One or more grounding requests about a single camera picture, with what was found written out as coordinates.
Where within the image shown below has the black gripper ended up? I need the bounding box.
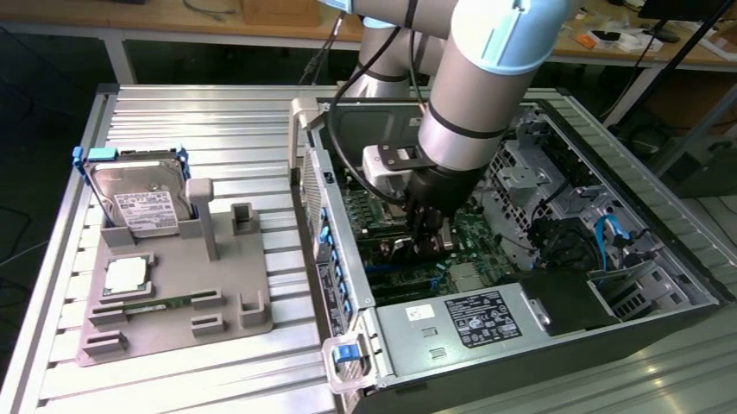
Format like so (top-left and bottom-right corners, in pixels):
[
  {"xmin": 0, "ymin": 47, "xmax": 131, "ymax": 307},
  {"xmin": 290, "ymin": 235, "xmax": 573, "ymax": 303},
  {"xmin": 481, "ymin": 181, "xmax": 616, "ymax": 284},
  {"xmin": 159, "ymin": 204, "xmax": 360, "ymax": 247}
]
[{"xmin": 402, "ymin": 165, "xmax": 489, "ymax": 216}]

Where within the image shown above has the metal drive cage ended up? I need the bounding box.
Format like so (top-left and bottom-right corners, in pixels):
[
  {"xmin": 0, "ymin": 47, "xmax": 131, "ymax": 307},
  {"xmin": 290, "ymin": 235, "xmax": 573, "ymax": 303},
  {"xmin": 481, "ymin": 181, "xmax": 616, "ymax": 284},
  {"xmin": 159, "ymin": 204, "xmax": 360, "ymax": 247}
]
[{"xmin": 487, "ymin": 137, "xmax": 584, "ymax": 277}]

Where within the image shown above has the green motherboard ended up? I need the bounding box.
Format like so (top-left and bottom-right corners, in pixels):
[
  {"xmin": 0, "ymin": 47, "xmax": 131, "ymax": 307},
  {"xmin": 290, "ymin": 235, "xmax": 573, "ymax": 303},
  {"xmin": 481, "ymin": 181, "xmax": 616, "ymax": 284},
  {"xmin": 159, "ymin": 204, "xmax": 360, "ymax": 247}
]
[{"xmin": 337, "ymin": 166, "xmax": 520, "ymax": 304}]

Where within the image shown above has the black installed RAM stick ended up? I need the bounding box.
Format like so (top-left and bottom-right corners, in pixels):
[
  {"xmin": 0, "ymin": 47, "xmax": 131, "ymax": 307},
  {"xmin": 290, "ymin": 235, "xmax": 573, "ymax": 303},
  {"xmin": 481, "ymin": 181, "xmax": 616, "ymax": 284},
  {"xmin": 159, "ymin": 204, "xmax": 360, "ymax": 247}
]
[{"xmin": 365, "ymin": 226, "xmax": 408, "ymax": 250}]

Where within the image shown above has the small silver heatsink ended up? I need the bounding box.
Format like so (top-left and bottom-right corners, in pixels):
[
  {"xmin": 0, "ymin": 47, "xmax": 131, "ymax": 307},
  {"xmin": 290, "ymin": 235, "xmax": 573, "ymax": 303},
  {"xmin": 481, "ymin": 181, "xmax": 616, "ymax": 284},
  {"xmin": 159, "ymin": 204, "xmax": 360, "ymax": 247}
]
[{"xmin": 449, "ymin": 263, "xmax": 488, "ymax": 292}]

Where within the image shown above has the grey power supply unit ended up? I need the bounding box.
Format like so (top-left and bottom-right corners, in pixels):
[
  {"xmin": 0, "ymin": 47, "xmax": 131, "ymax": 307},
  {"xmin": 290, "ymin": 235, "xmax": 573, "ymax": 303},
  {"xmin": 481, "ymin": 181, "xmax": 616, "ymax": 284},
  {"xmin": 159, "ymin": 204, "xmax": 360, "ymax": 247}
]
[{"xmin": 373, "ymin": 284, "xmax": 557, "ymax": 379}]

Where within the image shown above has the metal disk bay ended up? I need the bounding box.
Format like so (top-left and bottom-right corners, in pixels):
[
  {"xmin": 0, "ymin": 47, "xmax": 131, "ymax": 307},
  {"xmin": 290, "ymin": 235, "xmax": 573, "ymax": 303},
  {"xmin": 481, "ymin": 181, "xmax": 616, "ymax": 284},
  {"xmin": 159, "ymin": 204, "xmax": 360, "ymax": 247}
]
[{"xmin": 587, "ymin": 258, "xmax": 696, "ymax": 323}]

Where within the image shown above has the blue case latch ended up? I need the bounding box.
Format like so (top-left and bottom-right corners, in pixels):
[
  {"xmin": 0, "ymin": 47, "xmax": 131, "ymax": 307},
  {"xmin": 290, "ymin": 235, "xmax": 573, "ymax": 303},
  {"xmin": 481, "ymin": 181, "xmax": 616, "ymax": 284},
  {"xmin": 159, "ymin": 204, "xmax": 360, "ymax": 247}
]
[{"xmin": 334, "ymin": 343, "xmax": 361, "ymax": 368}]

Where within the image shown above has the orange and white device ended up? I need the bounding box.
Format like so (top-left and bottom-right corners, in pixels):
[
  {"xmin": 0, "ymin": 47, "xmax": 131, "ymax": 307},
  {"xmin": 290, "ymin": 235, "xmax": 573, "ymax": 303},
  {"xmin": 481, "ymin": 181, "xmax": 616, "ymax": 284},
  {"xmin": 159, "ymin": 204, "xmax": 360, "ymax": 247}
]
[{"xmin": 573, "ymin": 28, "xmax": 659, "ymax": 54}]

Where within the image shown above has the black box on floor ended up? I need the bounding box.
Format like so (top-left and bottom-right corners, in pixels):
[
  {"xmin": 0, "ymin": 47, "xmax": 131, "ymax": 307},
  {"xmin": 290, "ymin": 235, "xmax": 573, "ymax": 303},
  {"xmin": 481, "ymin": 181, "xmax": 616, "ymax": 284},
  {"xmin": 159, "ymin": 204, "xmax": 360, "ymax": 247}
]
[{"xmin": 659, "ymin": 140, "xmax": 737, "ymax": 199}]

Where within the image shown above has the black slanted pole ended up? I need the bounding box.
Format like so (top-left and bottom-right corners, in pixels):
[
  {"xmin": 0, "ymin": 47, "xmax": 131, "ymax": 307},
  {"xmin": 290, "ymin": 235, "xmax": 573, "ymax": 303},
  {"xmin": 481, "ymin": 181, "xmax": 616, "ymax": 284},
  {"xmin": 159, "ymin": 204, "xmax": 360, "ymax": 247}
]
[{"xmin": 599, "ymin": 0, "xmax": 728, "ymax": 126}]

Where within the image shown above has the grey parts rack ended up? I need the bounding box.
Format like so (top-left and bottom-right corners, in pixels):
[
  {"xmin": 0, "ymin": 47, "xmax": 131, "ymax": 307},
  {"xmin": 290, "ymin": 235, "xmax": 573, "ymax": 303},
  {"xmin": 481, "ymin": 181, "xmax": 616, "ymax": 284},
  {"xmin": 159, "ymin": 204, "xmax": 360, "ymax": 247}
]
[{"xmin": 78, "ymin": 176, "xmax": 276, "ymax": 367}]

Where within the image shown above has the open black PC case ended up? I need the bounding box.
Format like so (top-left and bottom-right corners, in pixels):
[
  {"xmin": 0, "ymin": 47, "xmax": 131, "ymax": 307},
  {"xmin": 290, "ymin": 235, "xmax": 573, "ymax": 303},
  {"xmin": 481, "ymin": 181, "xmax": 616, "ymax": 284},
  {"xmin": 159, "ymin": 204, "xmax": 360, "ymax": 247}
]
[{"xmin": 288, "ymin": 97, "xmax": 728, "ymax": 414}]

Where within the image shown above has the hard disk with blue carrier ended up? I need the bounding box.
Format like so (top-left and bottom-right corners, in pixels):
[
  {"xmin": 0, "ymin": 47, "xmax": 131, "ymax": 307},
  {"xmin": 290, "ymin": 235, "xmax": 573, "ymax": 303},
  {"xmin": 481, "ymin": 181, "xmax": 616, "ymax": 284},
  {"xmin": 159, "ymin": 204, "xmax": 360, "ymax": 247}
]
[{"xmin": 73, "ymin": 145, "xmax": 194, "ymax": 239}]

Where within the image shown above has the green RAM stick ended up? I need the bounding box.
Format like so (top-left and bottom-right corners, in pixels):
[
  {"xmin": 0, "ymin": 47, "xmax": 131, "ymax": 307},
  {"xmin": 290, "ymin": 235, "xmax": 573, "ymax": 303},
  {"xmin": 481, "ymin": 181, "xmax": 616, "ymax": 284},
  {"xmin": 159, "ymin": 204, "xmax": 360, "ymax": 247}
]
[{"xmin": 122, "ymin": 294, "xmax": 197, "ymax": 310}]

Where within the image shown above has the silver CPU chip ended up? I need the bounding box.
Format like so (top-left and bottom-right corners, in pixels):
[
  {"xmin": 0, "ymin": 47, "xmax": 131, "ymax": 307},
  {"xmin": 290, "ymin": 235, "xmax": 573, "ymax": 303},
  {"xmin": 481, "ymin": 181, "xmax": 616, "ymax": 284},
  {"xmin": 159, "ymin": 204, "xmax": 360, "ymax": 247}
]
[{"xmin": 103, "ymin": 258, "xmax": 155, "ymax": 298}]

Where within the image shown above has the black monitor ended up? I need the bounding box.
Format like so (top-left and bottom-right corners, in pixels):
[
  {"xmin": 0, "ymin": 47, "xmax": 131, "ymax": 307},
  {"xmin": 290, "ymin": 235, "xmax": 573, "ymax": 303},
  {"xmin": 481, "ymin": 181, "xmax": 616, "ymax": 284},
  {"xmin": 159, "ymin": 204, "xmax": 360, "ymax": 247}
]
[{"xmin": 636, "ymin": 0, "xmax": 737, "ymax": 43}]

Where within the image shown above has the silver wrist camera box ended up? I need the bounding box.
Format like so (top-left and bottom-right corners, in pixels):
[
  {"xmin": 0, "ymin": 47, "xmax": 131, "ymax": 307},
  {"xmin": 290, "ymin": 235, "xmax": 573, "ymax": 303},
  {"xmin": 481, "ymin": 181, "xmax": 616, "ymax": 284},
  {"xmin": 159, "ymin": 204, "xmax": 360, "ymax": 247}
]
[{"xmin": 361, "ymin": 144, "xmax": 432, "ymax": 202}]

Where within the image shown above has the black camera cable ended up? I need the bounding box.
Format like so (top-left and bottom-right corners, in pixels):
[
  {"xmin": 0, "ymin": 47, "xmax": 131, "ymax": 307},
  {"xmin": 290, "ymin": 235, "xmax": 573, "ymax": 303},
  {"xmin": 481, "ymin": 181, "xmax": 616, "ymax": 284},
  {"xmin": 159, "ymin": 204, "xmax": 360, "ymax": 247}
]
[{"xmin": 330, "ymin": 0, "xmax": 422, "ymax": 206}]

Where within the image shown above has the black wire bundle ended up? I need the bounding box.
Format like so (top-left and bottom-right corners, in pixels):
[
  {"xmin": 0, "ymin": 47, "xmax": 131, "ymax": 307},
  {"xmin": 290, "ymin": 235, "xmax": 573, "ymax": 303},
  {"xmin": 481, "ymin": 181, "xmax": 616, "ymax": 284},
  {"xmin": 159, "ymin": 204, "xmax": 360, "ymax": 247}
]
[{"xmin": 529, "ymin": 215, "xmax": 613, "ymax": 277}]

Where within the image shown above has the grey case handle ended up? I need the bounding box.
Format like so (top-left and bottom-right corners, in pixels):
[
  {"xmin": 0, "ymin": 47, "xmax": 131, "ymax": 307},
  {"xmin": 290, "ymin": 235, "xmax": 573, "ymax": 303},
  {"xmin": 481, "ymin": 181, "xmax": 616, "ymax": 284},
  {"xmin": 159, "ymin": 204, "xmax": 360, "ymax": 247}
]
[{"xmin": 290, "ymin": 97, "xmax": 324, "ymax": 130}]

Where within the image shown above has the light blue data wire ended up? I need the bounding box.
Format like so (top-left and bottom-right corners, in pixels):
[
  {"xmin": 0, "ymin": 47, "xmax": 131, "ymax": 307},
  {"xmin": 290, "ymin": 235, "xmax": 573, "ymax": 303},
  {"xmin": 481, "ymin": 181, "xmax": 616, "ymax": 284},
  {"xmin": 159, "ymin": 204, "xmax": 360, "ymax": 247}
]
[{"xmin": 595, "ymin": 214, "xmax": 632, "ymax": 274}]

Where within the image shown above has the thin hanging cable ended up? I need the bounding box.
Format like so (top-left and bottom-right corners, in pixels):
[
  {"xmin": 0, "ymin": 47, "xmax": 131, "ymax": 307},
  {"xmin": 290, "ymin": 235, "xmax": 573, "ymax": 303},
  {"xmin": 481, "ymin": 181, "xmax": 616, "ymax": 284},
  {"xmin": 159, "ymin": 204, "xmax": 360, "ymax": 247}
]
[{"xmin": 297, "ymin": 12, "xmax": 349, "ymax": 85}]

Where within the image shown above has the green cable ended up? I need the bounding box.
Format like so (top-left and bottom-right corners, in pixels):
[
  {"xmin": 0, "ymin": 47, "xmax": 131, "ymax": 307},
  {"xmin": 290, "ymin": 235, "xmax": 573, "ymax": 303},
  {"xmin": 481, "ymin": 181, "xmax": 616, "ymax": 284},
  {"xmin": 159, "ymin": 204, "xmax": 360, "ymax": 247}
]
[{"xmin": 182, "ymin": 0, "xmax": 240, "ymax": 22}]

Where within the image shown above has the wooden desk with white frame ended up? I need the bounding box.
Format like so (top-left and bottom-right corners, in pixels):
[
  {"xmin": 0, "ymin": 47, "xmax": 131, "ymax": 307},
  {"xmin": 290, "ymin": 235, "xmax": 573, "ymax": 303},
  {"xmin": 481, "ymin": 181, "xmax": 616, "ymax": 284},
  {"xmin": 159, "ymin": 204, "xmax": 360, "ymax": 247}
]
[{"xmin": 0, "ymin": 0, "xmax": 370, "ymax": 85}]

